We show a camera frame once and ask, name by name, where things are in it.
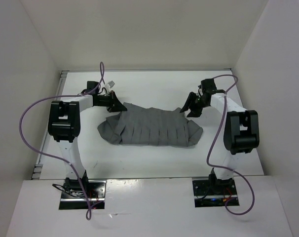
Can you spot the grey pleated skirt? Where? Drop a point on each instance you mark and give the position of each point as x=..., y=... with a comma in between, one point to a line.
x=140, y=126

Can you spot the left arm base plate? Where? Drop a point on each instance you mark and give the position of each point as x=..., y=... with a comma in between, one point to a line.
x=72, y=196

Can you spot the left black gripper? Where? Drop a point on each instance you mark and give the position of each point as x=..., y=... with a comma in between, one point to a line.
x=115, y=104

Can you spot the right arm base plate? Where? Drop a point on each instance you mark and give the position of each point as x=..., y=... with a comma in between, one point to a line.
x=207, y=196

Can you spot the aluminium table frame rail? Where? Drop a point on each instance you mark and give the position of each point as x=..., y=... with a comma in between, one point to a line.
x=45, y=141

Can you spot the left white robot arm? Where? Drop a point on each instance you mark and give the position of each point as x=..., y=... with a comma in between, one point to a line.
x=64, y=126

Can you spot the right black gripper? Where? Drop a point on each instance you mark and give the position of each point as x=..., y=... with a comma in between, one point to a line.
x=195, y=111

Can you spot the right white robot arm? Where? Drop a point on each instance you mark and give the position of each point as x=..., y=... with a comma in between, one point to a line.
x=240, y=126

